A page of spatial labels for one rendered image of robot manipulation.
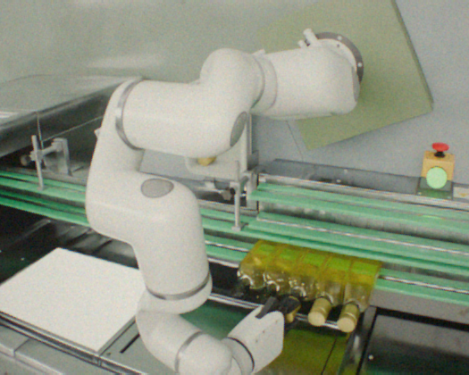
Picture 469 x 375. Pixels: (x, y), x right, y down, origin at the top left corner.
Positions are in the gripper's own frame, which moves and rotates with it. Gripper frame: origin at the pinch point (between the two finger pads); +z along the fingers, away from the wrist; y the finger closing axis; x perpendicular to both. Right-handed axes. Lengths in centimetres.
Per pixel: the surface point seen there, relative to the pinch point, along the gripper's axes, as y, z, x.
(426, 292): -3.0, 27.3, -18.4
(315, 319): -0.2, 2.1, -5.0
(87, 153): -1, 35, 117
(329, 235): 6.3, 21.8, 4.2
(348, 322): 0.7, 3.8, -11.1
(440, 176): 20.2, 36.9, -14.5
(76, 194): 4, 3, 75
